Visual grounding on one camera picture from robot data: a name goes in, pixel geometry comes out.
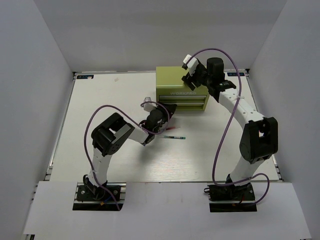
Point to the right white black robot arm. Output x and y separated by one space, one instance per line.
259 140

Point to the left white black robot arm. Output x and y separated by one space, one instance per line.
111 134

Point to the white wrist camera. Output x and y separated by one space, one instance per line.
147 104
190 63

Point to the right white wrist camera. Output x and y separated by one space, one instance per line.
190 63

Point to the left corner label sticker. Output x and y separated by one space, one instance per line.
84 77

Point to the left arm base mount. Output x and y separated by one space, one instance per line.
84 199

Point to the green refill pen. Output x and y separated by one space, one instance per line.
174 137

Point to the green metal drawer toolbox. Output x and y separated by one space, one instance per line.
170 89

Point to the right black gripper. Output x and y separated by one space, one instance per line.
201 67

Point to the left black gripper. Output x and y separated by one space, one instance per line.
171 107

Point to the right corner label sticker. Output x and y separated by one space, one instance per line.
234 74

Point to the corner label sticker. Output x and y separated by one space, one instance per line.
234 74
84 77

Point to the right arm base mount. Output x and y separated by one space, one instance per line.
231 199

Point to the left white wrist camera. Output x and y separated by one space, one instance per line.
147 104

